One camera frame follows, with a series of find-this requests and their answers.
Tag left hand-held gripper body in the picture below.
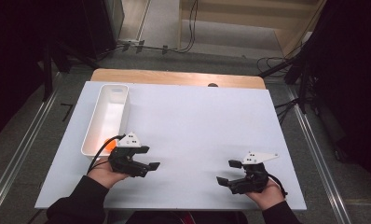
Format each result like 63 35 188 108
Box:
107 131 151 178

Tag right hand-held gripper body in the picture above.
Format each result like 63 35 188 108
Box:
228 150 281 195

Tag orange ball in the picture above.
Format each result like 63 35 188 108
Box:
103 138 118 153

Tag white plastic bin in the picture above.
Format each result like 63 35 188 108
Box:
80 83 131 162

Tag person's left hand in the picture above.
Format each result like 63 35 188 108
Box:
87 157 131 190

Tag person's right hand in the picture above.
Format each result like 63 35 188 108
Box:
245 178 286 212

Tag white board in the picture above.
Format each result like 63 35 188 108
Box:
34 80 308 211

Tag wooden table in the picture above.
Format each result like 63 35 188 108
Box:
89 68 267 91

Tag white power strip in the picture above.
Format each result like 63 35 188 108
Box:
117 38 142 47

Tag black metal stand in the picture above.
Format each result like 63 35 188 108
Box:
41 39 102 103
257 50 319 115

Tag black cabinet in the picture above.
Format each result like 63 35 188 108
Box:
80 0 126 61

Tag dark curtain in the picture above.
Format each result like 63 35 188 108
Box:
298 0 371 197
0 0 91 146

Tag wooden platform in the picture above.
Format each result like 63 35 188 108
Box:
178 0 328 58

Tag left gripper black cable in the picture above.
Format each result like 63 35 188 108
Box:
86 133 127 176

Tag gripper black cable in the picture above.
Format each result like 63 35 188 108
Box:
267 173 289 199
86 133 127 176

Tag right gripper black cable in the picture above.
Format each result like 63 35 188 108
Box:
267 173 289 199

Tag metal floor rail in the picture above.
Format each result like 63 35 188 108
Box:
286 84 353 224
0 72 62 217

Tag black floor cables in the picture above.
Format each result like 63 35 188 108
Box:
255 55 300 126

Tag black hanging cables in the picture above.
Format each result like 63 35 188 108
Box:
176 0 199 54

